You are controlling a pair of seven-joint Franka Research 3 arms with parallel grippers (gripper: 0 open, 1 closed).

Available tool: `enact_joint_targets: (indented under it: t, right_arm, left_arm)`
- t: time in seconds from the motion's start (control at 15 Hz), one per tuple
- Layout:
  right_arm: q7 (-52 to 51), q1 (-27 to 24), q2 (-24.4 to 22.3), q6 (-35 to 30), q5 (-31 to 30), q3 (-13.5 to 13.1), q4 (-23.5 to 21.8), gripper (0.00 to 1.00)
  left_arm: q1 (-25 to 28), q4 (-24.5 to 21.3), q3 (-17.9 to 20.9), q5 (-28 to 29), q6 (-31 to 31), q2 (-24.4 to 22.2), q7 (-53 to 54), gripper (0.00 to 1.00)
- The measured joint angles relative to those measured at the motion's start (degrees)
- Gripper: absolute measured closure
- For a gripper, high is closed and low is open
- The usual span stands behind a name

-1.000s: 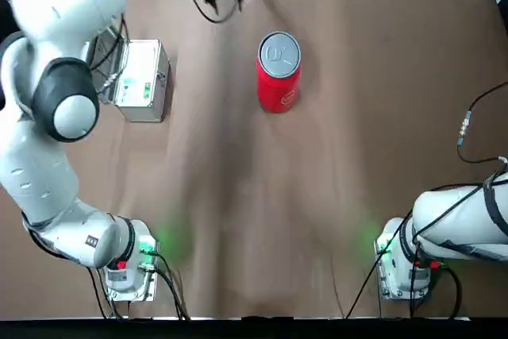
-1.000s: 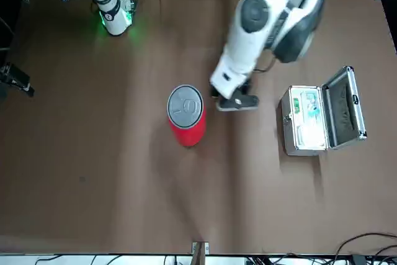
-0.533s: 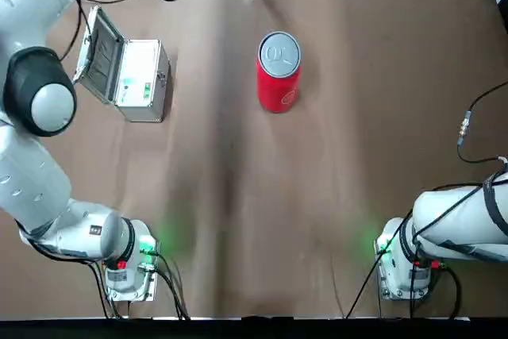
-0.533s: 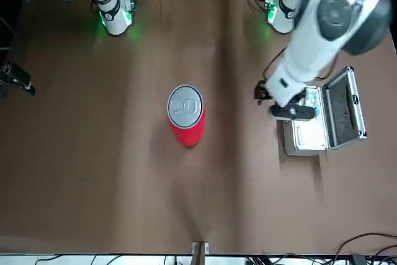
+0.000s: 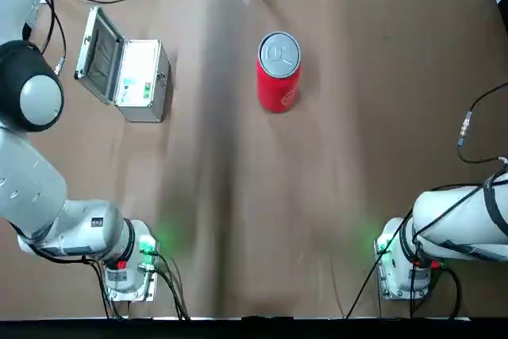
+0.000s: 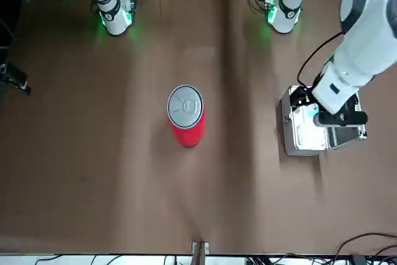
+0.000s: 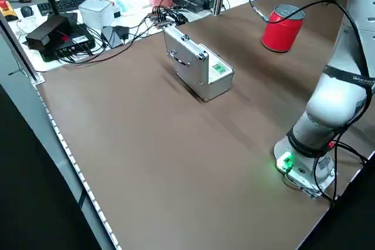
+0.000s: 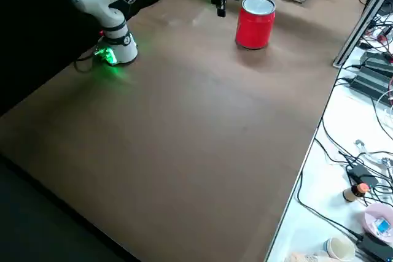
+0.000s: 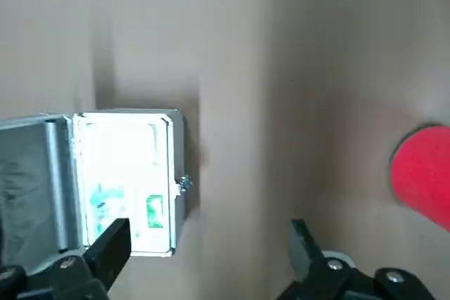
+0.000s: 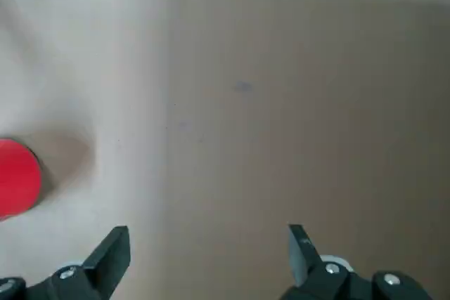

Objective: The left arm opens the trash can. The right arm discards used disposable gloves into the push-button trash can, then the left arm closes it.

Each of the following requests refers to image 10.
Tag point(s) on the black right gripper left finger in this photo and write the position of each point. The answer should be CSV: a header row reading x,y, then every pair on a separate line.
x,y
88,279

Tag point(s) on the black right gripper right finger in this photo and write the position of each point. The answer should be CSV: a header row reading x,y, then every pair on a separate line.
x,y
330,286

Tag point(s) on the red push-button trash can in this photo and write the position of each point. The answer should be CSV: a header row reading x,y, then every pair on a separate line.
x,y
15,180

